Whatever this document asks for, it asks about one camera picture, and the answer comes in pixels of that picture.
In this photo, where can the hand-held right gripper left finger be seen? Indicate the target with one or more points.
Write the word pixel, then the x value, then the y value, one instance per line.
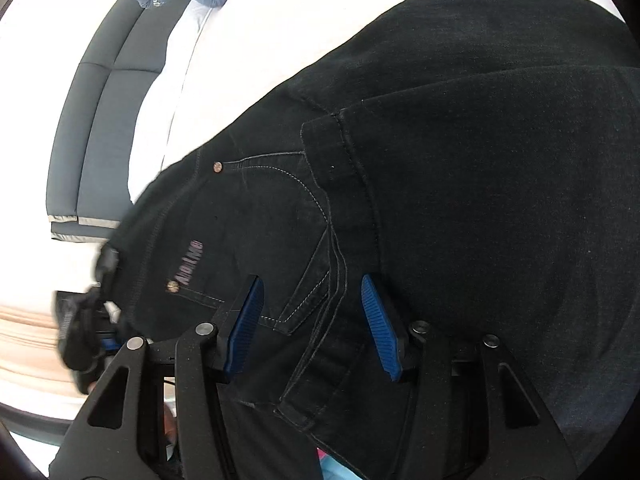
pixel 247 320

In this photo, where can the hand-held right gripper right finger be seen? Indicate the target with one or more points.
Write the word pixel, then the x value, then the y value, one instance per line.
pixel 377 325

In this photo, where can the black denim pants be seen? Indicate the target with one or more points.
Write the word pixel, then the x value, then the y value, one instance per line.
pixel 450 185

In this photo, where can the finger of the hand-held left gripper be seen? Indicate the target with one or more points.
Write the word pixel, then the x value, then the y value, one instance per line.
pixel 106 270
pixel 82 340

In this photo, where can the grey padded headboard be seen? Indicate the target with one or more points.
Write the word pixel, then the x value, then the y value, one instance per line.
pixel 100 135

